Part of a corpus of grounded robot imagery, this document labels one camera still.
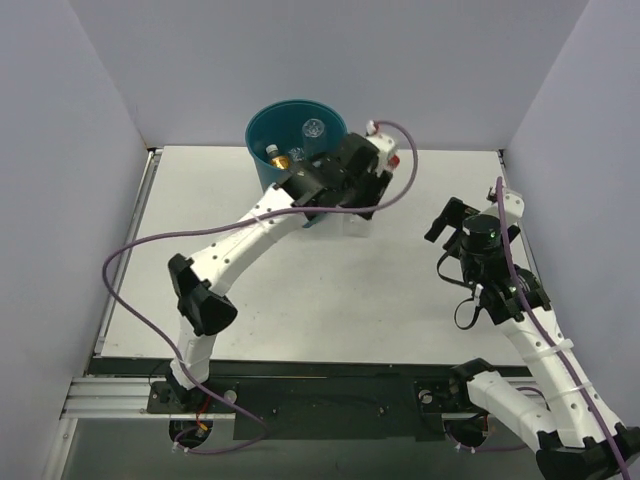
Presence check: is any clear bottle silver cap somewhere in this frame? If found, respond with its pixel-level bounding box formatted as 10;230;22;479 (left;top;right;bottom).
301;118;327;157

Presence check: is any gold red labelled bottle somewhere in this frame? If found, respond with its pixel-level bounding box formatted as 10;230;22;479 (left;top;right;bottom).
265;144;291;170

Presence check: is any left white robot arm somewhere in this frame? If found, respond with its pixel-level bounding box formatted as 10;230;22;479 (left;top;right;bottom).
168;133;399;412

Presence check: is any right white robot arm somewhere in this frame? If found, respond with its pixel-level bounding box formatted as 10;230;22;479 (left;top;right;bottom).
425;192;639;479

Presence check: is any teal plastic bin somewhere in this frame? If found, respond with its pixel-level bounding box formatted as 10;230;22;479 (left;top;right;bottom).
245;99;348;191

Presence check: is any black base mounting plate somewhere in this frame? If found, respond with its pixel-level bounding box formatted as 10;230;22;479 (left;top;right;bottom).
147;361;490;447

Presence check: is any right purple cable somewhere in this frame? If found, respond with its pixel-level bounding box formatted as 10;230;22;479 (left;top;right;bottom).
494;177;634;480

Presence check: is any purple cable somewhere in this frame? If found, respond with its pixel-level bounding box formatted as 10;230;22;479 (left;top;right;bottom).
494;177;634;480
102;118;419;455

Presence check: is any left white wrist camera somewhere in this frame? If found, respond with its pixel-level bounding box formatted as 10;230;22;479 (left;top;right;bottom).
365;120;400;176

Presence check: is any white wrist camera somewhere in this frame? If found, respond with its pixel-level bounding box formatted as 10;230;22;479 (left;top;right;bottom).
482;188;525;227
365;120;400;176

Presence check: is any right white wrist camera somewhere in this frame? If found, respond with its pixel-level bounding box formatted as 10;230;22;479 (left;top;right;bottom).
482;188;525;227

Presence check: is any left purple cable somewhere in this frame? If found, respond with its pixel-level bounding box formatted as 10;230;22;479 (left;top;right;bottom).
102;118;419;455

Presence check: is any aluminium frame rail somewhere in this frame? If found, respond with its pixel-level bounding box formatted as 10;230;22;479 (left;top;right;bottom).
59;374;156;420

